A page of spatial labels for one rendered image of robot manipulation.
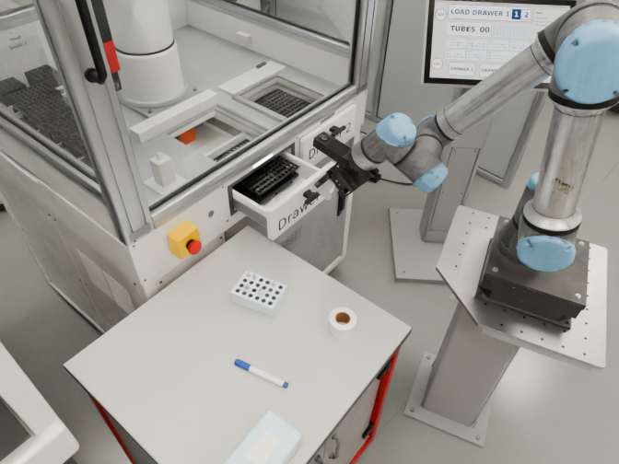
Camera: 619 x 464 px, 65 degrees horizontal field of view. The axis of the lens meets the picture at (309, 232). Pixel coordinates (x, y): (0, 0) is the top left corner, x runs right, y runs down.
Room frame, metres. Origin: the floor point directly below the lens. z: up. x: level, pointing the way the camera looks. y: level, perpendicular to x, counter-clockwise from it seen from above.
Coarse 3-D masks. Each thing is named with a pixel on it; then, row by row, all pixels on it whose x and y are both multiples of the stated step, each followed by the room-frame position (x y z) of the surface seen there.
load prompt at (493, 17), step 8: (448, 8) 1.79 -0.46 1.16; (456, 8) 1.79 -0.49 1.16; (464, 8) 1.79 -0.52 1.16; (472, 8) 1.79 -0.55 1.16; (480, 8) 1.79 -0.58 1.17; (488, 8) 1.79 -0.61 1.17; (496, 8) 1.79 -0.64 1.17; (504, 8) 1.79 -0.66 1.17; (512, 8) 1.79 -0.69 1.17; (520, 8) 1.79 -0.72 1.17; (528, 8) 1.79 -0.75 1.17; (448, 16) 1.77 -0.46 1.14; (456, 16) 1.77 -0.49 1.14; (464, 16) 1.77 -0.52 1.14; (472, 16) 1.77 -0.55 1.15; (480, 16) 1.77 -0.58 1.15; (488, 16) 1.77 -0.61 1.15; (496, 16) 1.77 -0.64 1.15; (504, 16) 1.77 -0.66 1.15; (512, 16) 1.77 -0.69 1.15; (520, 16) 1.78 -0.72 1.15; (528, 16) 1.78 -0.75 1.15
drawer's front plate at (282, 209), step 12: (324, 168) 1.14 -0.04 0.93; (312, 180) 1.08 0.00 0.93; (300, 192) 1.04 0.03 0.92; (276, 204) 0.97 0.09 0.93; (288, 204) 1.00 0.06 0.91; (300, 204) 1.04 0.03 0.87; (312, 204) 1.09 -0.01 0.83; (276, 216) 0.96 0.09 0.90; (300, 216) 1.04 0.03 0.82; (276, 228) 0.96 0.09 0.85
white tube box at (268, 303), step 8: (240, 280) 0.82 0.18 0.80; (248, 280) 0.82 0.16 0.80; (256, 280) 0.82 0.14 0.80; (264, 280) 0.82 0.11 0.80; (272, 280) 0.82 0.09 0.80; (240, 288) 0.79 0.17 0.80; (256, 288) 0.79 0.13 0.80; (264, 288) 0.80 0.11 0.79; (272, 288) 0.79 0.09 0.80; (280, 288) 0.80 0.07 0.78; (232, 296) 0.77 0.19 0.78; (240, 296) 0.76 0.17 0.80; (248, 296) 0.76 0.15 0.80; (256, 296) 0.76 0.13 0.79; (264, 296) 0.76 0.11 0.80; (272, 296) 0.77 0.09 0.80; (280, 296) 0.77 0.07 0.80; (240, 304) 0.76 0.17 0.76; (248, 304) 0.75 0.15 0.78; (256, 304) 0.74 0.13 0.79; (264, 304) 0.74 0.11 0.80; (272, 304) 0.75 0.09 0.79; (280, 304) 0.76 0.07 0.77; (264, 312) 0.74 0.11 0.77; (272, 312) 0.73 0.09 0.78
